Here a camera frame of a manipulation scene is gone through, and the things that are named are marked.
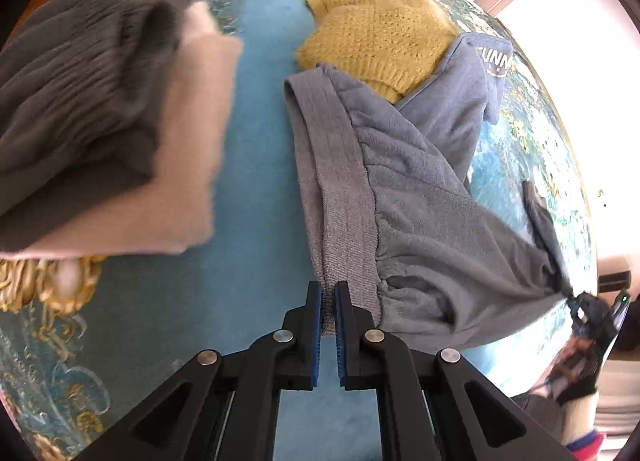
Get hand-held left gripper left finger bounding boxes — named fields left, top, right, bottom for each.
left=85, top=281, right=322, bottom=461

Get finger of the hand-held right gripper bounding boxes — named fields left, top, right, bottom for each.
left=567, top=291, right=602, bottom=328

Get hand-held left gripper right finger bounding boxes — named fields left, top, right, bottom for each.
left=335, top=280, right=576, bottom=461

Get grey-blue pants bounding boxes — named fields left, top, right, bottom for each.
left=283, top=64, right=576, bottom=354

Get person's right hand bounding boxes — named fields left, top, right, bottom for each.
left=547, top=323, right=610, bottom=405

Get blue floral blanket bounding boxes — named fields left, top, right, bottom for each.
left=0, top=0, right=599, bottom=461

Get pale pink folded garment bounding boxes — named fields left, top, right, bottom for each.
left=0, top=1, right=245, bottom=262

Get blue printed hoodie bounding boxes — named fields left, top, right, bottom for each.
left=399, top=32, right=515, bottom=183

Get yellow knit sweater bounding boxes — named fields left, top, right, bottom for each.
left=295, top=0, right=461, bottom=105

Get dark grey folded garment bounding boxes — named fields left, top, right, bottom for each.
left=0, top=0, right=185, bottom=253

